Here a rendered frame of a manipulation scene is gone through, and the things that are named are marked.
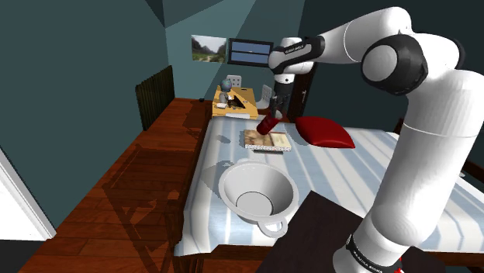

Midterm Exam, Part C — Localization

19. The dark radiator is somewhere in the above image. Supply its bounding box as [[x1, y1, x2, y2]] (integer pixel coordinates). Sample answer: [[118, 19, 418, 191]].
[[134, 64, 176, 132]]

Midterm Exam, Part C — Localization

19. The yellow wooden desk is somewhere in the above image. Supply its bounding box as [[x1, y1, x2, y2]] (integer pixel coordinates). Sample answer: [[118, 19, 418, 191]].
[[211, 78, 261, 120]]

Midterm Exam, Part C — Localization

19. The landscape wall picture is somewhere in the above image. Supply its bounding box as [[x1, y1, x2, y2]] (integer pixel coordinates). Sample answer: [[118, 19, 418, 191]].
[[190, 34, 228, 64]]

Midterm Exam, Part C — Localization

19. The white door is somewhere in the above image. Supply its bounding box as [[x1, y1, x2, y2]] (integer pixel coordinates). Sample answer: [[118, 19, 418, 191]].
[[0, 146, 57, 243]]

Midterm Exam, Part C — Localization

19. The white chair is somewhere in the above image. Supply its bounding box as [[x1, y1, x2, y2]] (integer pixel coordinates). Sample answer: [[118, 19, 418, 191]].
[[226, 74, 244, 90], [255, 84, 275, 111]]

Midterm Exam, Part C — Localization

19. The bed with striped sheet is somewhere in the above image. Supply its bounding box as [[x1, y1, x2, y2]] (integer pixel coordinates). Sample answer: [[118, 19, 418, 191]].
[[173, 112, 484, 273]]

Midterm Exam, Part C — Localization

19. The red pillow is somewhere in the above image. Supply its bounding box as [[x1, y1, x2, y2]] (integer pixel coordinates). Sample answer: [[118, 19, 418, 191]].
[[294, 116, 357, 150]]

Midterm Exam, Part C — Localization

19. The white bowl with handles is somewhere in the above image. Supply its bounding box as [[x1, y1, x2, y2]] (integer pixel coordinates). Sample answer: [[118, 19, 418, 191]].
[[218, 160, 300, 240]]

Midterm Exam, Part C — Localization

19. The red cylinder bottle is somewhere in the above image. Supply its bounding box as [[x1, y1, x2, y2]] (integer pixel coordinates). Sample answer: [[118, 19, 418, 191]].
[[255, 112, 282, 137]]

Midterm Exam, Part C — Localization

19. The dark robot stand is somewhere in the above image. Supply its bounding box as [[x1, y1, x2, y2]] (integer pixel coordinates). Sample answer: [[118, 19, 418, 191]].
[[256, 190, 449, 273]]

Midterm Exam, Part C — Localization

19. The dark framed window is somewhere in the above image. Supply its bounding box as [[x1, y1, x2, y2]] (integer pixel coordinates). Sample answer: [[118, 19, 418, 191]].
[[225, 37, 275, 68]]

